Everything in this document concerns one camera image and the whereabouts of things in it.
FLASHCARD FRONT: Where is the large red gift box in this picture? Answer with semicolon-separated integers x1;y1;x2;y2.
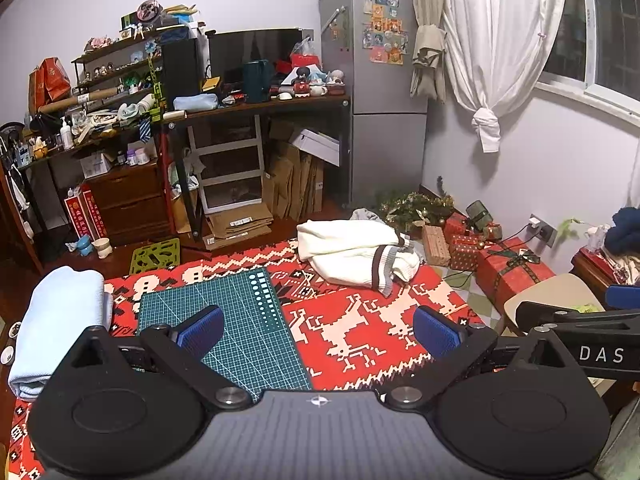
475;237;556;306

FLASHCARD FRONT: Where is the wooden drawer cabinet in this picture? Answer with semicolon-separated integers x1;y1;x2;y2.
85;157;173;246

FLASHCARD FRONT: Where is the stack of flattened cardboard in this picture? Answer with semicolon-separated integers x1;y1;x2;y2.
202;142;326;251

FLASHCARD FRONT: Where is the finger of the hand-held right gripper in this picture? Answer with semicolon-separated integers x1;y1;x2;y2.
515;301;640;335
605;285;640;311

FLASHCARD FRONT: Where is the dark shelf rack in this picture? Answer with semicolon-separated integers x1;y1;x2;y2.
71;25;166;96

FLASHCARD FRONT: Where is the red and white box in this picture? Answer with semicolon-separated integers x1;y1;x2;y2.
64;187;108;243

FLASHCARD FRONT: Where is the dark metal desk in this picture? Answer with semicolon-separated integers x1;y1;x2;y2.
162;95;351;251

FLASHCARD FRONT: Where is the cluster of fridge magnets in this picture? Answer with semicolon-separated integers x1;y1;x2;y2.
363;0;410;66

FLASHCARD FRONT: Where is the dark green kettle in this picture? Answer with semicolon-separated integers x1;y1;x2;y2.
242;60;276;103

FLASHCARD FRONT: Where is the grey garment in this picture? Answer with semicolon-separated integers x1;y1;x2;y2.
350;207;387;224

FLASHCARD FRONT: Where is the black monitor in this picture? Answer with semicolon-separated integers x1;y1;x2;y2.
207;28;315;86

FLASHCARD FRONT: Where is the brown gift box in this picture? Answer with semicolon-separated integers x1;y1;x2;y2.
422;225;451;267

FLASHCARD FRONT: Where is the long cardboard tube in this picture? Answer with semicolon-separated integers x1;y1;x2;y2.
39;87;121;115

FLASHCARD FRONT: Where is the small red gift box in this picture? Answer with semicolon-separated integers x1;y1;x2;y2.
448;235;481;271

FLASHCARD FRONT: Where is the silver refrigerator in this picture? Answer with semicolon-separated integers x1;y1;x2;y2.
318;0;430;206

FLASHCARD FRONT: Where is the red patterned blanket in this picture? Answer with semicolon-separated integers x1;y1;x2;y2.
7;240;488;480

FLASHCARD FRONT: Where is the dark blue cloth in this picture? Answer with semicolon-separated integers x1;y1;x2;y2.
612;206;640;256

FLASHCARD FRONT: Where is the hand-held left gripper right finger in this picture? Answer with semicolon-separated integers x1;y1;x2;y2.
385;306;571;410

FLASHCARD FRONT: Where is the wall socket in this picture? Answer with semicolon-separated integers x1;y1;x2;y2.
527;213;558;248

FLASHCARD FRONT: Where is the white cardboard box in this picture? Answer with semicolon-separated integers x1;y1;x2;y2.
291;129;341;166

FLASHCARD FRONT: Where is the green plastic grid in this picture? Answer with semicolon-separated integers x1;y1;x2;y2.
130;237;181;276

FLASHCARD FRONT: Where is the folded light blue towel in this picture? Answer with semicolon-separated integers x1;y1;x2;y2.
7;266;115;402

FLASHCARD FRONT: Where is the cream knit vest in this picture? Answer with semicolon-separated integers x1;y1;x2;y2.
296;219;422;297

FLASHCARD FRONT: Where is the orange paper bag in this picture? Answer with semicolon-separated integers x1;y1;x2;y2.
29;57;72;113

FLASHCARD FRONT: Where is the tinsel christmas wreath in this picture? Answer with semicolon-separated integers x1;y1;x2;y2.
377;177;456;233

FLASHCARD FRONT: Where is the window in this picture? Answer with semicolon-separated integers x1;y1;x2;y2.
542;0;640;111

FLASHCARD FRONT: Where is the light blue pouch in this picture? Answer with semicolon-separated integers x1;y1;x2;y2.
173;93;220;112

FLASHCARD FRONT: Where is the green cutting mat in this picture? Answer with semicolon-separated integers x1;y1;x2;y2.
136;267;315;403

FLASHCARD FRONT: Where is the white curtain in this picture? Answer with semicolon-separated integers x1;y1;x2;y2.
442;0;571;153

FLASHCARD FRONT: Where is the black computer tower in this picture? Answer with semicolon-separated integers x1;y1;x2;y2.
161;39;207;111

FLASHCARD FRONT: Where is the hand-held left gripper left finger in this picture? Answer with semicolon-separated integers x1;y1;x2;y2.
70;306;253;411

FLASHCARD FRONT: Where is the beige chair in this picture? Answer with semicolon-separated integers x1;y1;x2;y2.
502;274;608;336

